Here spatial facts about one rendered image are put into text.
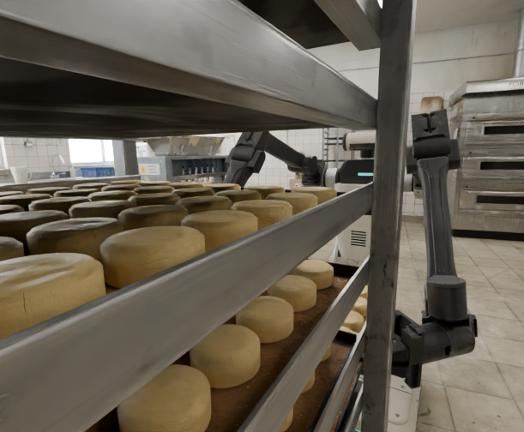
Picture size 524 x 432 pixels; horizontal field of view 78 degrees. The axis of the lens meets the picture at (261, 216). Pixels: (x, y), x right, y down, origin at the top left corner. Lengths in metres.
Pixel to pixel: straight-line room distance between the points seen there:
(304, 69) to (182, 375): 0.19
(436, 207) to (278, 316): 0.54
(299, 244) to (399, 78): 0.25
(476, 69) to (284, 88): 6.08
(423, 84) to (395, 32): 5.71
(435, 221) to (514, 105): 4.52
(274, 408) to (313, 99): 0.18
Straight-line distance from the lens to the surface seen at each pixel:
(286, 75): 0.17
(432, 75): 6.14
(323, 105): 0.22
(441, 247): 0.72
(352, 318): 0.61
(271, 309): 0.28
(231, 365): 0.23
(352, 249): 1.37
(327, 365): 0.41
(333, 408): 0.34
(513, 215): 5.30
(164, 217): 0.23
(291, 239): 0.18
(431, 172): 0.79
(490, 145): 5.12
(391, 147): 0.38
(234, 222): 0.19
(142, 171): 2.32
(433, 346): 0.59
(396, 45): 0.40
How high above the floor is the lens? 1.19
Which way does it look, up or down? 11 degrees down
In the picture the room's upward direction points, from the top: 1 degrees counter-clockwise
